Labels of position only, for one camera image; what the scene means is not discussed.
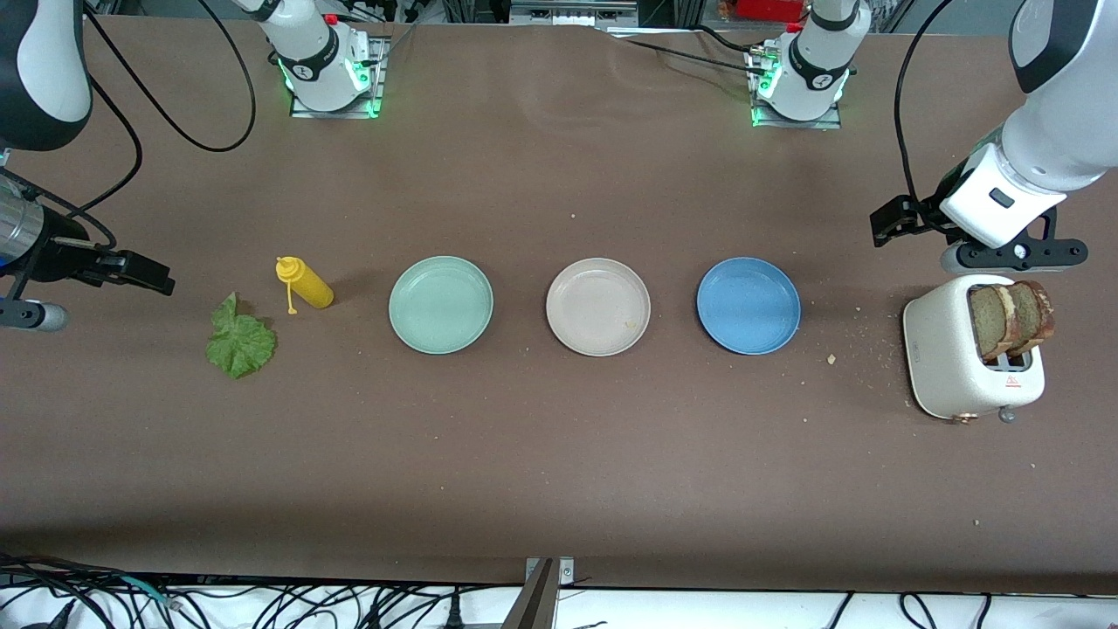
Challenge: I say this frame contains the brown bread slice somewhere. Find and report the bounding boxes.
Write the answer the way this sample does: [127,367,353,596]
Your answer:
[968,284,1018,362]
[1004,280,1056,356]

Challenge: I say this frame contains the green lettuce leaf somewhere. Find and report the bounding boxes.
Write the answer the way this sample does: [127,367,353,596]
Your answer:
[205,292,278,380]

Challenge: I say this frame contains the yellow mustard squeeze bottle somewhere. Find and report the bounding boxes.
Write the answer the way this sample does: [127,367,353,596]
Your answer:
[275,256,335,315]

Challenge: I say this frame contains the blue plate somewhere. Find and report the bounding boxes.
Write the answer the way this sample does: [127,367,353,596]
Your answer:
[696,256,802,356]

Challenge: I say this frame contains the mint green plate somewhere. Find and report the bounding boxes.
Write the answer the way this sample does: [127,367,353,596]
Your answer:
[389,255,494,356]

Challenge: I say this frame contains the beige plate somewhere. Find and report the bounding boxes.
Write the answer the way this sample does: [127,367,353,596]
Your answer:
[546,257,652,357]

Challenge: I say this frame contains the white toaster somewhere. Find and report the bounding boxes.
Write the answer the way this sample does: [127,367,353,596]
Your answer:
[902,274,1046,425]

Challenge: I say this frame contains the red background object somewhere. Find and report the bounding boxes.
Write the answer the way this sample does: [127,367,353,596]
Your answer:
[736,0,806,23]

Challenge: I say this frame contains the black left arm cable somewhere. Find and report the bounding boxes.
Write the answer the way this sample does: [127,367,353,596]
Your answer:
[892,0,957,218]

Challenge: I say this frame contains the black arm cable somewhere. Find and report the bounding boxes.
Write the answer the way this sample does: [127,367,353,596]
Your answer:
[0,0,259,250]
[892,0,957,218]

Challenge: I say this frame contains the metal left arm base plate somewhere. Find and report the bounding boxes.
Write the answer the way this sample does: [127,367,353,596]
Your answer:
[751,48,844,130]

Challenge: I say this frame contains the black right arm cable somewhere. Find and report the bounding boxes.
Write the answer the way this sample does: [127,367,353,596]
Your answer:
[0,0,259,250]

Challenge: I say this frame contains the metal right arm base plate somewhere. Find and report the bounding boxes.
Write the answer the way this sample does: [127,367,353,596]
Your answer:
[290,35,385,120]

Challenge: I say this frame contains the black cable on table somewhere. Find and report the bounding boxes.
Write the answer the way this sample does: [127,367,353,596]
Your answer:
[598,24,769,75]

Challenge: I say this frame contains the teal floor cable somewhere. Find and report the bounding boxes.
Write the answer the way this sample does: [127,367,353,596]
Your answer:
[118,575,180,610]

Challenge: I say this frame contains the aluminium frame profile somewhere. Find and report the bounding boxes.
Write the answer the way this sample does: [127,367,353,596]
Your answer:
[509,0,643,27]

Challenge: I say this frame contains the small metal edge bracket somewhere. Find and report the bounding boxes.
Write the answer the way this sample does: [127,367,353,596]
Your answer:
[524,557,576,588]

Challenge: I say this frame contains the grey metal post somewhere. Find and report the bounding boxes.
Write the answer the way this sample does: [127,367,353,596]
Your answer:
[502,559,558,629]

